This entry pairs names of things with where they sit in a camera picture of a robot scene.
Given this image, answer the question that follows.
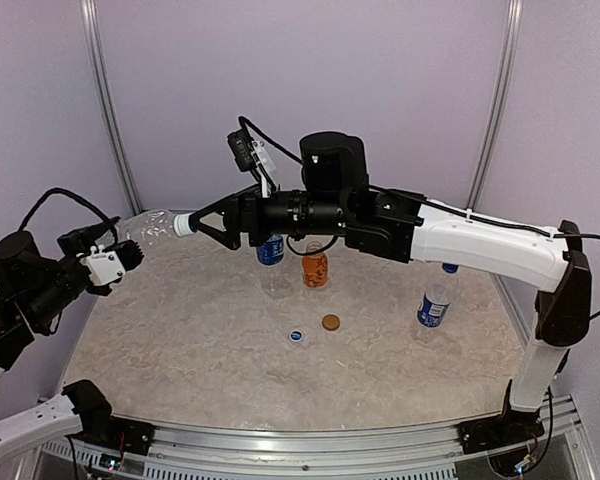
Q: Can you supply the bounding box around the left aluminium post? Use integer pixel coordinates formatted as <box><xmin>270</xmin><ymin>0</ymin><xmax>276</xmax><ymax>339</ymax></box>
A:
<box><xmin>79</xmin><ymin>0</ymin><xmax>144</xmax><ymax>215</ymax></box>

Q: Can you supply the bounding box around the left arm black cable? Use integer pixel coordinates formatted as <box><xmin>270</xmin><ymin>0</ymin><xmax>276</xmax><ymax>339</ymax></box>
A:
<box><xmin>0</xmin><ymin>187</ymin><xmax>121</xmax><ymax>336</ymax></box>

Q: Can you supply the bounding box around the aluminium post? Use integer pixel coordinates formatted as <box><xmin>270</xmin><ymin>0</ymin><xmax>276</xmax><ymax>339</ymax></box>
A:
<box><xmin>466</xmin><ymin>0</ymin><xmax>524</xmax><ymax>210</ymax></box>
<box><xmin>79</xmin><ymin>0</ymin><xmax>144</xmax><ymax>215</ymax></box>

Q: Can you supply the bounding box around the right aluminium post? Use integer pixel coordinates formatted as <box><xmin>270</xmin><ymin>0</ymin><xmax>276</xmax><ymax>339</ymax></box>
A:
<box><xmin>466</xmin><ymin>0</ymin><xmax>524</xmax><ymax>210</ymax></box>

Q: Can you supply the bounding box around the blue label bottle standing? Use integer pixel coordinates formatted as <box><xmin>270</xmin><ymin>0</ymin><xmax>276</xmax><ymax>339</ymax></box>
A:
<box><xmin>417</xmin><ymin>263</ymin><xmax>459</xmax><ymax>328</ymax></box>

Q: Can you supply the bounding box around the white bottle cap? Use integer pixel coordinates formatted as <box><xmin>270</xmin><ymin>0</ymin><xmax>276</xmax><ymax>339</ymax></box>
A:
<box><xmin>289</xmin><ymin>330</ymin><xmax>305</xmax><ymax>344</ymax></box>

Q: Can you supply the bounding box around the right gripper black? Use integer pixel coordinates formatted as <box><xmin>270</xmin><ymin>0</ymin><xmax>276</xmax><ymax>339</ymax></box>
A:
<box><xmin>188</xmin><ymin>181</ymin><xmax>350</xmax><ymax>249</ymax></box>

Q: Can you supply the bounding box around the clear bottle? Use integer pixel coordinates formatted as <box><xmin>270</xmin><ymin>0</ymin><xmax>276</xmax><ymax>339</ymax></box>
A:
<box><xmin>115</xmin><ymin>209</ymin><xmax>176</xmax><ymax>250</ymax></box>

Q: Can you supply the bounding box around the aluminium front rail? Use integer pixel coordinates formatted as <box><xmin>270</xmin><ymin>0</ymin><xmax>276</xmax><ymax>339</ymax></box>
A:
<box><xmin>17</xmin><ymin>394</ymin><xmax>596</xmax><ymax>480</ymax></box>

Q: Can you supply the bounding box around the orange drink bottle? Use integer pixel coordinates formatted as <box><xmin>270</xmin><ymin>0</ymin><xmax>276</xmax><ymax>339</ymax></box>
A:
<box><xmin>302</xmin><ymin>241</ymin><xmax>328</xmax><ymax>288</ymax></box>

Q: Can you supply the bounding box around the blue white cap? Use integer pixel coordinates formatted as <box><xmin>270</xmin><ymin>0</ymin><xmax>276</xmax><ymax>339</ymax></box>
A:
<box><xmin>172</xmin><ymin>213</ymin><xmax>197</xmax><ymax>238</ymax></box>

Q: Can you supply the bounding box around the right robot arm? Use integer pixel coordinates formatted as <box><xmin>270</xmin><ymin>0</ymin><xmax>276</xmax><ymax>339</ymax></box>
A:
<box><xmin>189</xmin><ymin>131</ymin><xmax>592</xmax><ymax>444</ymax></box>

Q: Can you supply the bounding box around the brown bottle cap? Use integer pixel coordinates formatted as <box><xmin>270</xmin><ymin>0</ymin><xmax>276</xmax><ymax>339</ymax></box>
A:
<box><xmin>321</xmin><ymin>314</ymin><xmax>341</xmax><ymax>331</ymax></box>

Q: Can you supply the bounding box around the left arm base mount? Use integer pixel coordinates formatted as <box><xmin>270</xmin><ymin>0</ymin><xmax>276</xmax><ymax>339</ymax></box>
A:
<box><xmin>61</xmin><ymin>379</ymin><xmax>155</xmax><ymax>456</ymax></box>

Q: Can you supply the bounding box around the blue label bottle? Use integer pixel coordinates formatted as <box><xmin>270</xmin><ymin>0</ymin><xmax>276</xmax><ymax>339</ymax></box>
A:
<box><xmin>417</xmin><ymin>263</ymin><xmax>459</xmax><ymax>328</ymax></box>
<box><xmin>256</xmin><ymin>234</ymin><xmax>284</xmax><ymax>293</ymax></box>

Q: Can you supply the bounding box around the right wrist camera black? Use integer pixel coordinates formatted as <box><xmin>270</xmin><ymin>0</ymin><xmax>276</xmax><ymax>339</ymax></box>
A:
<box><xmin>227</xmin><ymin>130</ymin><xmax>280</xmax><ymax>198</ymax></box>

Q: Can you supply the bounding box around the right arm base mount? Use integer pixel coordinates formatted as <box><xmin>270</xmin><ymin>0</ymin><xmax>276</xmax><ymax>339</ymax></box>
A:
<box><xmin>456</xmin><ymin>381</ymin><xmax>545</xmax><ymax>455</ymax></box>

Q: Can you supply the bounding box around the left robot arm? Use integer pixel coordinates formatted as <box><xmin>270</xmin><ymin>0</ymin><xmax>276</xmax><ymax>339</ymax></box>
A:
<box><xmin>0</xmin><ymin>222</ymin><xmax>144</xmax><ymax>466</ymax></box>

